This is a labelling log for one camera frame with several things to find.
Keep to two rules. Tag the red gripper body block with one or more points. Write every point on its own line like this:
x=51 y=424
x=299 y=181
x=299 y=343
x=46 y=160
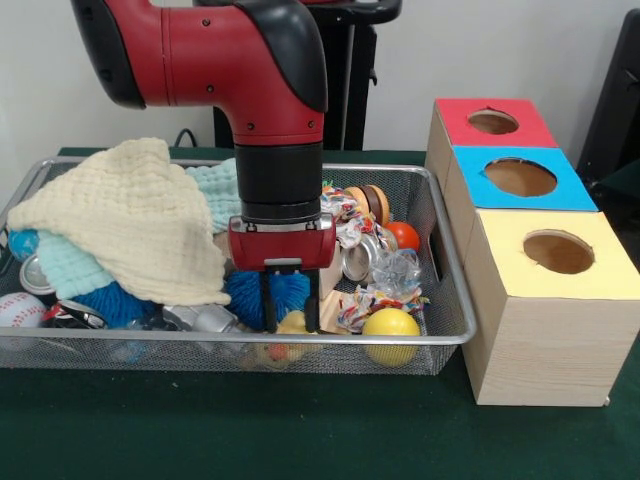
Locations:
x=282 y=247

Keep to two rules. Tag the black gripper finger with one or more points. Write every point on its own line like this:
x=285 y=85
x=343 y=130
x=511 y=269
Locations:
x=312 y=300
x=269 y=300

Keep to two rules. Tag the yellow duck plush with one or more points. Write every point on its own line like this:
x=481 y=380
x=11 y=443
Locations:
x=292 y=324

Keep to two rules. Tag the cream muslin cloth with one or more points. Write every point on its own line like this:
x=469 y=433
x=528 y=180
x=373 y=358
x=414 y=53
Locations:
x=130 y=220

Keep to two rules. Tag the mint green cloth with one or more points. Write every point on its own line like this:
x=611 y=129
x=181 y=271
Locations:
x=70 y=270

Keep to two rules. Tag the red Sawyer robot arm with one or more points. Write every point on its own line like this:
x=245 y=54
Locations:
x=215 y=55

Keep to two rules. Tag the shallow clear mesh bin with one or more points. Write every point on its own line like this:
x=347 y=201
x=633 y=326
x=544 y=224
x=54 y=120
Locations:
x=200 y=359

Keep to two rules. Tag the wooden three-hole sorting box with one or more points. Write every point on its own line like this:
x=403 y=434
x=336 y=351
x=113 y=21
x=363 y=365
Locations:
x=550 y=350

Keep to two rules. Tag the blue spiky ball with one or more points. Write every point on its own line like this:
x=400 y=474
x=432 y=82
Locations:
x=240 y=295
x=117 y=305

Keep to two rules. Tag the silver plastic toy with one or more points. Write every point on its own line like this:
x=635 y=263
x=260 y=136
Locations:
x=205 y=317

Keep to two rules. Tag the yellow ball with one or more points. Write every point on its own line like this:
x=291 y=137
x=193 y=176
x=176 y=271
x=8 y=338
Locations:
x=391 y=327

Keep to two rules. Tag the brown striped burger toy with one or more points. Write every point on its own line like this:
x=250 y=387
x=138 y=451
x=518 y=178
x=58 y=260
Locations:
x=372 y=200

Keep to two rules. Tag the red-orange ball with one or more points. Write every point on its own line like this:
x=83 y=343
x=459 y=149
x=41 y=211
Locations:
x=404 y=236

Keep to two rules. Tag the dark green tablecloth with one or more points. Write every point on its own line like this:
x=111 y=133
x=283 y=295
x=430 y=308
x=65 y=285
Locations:
x=627 y=180
x=300 y=430

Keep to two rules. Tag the white baseball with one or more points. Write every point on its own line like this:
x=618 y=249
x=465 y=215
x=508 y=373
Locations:
x=20 y=310

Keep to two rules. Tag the blue globe ball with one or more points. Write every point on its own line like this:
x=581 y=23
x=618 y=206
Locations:
x=22 y=245

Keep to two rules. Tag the black stand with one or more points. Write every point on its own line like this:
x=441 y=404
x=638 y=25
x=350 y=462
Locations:
x=615 y=100

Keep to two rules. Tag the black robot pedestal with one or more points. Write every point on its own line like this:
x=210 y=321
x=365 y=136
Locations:
x=357 y=75

